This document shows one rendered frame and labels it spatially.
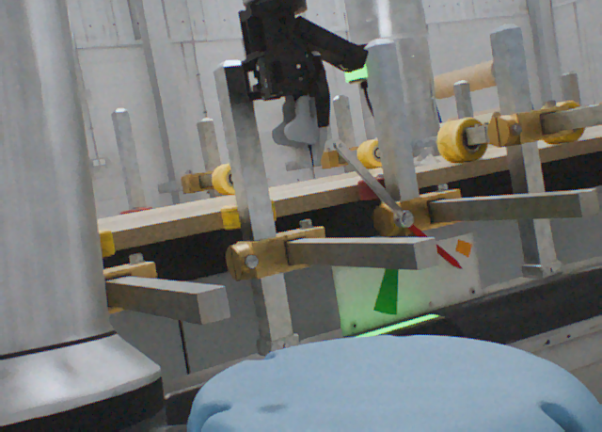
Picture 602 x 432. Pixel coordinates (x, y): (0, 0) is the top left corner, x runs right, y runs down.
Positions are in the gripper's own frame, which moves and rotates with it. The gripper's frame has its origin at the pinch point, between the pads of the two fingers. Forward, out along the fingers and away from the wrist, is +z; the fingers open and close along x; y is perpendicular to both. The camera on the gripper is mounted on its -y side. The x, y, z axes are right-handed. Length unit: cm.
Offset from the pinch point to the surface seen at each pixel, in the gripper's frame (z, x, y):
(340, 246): 11.2, 8.4, 4.1
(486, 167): 7, -23, -49
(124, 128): -16, -115, -13
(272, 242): 10.3, -5.6, 6.1
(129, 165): -7, -115, -13
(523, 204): 10.7, 13.6, -20.9
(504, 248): 23, -28, -55
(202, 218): 6.2, -22.6, 8.4
